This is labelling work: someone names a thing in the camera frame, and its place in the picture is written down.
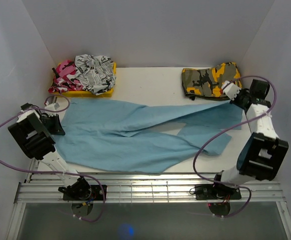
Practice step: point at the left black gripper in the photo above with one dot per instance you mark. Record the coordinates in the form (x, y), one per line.
(56, 129)

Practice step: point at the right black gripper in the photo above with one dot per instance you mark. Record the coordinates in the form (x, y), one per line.
(234, 101)

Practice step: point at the light blue trousers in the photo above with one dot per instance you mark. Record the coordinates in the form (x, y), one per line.
(120, 136)

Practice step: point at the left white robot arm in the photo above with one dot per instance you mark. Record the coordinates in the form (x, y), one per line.
(33, 132)

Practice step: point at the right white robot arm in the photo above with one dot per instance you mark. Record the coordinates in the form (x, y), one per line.
(264, 151)

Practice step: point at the camouflage yellow green trousers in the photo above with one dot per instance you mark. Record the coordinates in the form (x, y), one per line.
(207, 83)

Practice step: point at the pink camouflage trousers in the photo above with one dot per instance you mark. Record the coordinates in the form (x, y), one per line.
(64, 78)

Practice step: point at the white black print trousers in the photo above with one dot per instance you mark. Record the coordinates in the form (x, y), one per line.
(95, 73)

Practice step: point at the yellow plastic tray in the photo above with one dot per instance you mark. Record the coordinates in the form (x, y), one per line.
(87, 94)

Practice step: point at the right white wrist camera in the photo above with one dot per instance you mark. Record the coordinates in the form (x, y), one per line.
(230, 89)

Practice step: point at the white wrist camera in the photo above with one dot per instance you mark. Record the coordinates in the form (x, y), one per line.
(51, 108)
(230, 89)

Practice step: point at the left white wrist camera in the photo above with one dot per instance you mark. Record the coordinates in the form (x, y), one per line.
(51, 108)

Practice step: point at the aluminium rail frame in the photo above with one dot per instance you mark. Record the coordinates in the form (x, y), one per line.
(148, 207)

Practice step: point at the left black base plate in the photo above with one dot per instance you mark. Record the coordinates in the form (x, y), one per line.
(93, 192)

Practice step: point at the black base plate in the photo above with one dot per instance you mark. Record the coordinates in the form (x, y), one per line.
(93, 192)
(216, 192)

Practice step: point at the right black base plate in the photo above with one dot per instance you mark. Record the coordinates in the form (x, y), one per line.
(216, 192)

